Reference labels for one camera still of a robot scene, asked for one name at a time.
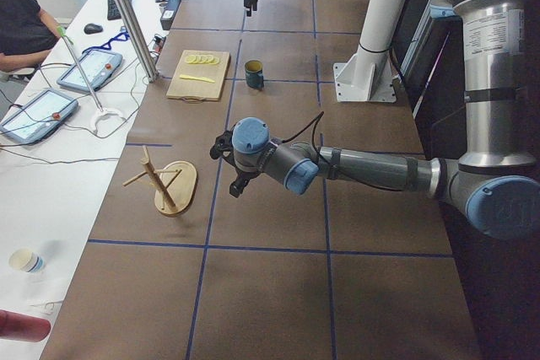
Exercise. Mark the dark teal mug yellow inside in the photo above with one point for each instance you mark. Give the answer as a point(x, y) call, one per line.
point(254, 75)

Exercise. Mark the wooden cup rack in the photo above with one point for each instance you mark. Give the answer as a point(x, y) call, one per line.
point(174, 185)

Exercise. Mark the paper cup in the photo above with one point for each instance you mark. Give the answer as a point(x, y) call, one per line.
point(26, 260)

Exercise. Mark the bamboo cutting board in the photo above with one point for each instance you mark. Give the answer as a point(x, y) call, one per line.
point(199, 76)

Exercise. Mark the black box with label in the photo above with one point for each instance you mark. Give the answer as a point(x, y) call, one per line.
point(170, 8)

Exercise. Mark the yellow plastic knife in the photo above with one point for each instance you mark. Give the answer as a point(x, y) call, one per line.
point(196, 78)

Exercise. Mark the far teach pendant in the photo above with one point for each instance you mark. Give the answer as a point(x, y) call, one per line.
point(98, 65)

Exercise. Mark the teach pendant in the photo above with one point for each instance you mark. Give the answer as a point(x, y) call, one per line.
point(98, 65)
point(39, 118)

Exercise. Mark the black computer mouse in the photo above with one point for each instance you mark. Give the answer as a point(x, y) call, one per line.
point(91, 28)

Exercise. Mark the near teach pendant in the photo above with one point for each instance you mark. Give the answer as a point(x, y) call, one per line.
point(39, 118)

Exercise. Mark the seated person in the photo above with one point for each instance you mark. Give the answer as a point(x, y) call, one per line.
point(28, 33)

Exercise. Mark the red bottle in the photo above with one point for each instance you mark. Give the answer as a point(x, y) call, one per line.
point(22, 327)

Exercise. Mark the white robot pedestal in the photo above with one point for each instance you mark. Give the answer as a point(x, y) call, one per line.
point(367, 75)

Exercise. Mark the aluminium frame post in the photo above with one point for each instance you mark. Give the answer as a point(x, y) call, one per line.
point(138, 42)

